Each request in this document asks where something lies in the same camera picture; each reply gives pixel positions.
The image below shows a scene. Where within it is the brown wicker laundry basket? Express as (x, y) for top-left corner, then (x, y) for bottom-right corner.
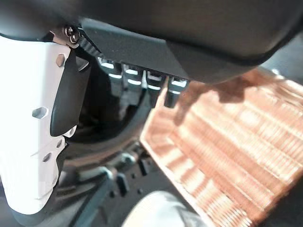
(139, 68), (303, 227)

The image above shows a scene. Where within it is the grey front-load washing machine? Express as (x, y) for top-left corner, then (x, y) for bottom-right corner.
(55, 54), (197, 227)

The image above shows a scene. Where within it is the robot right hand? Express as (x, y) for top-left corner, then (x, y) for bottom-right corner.
(0, 0), (303, 221)

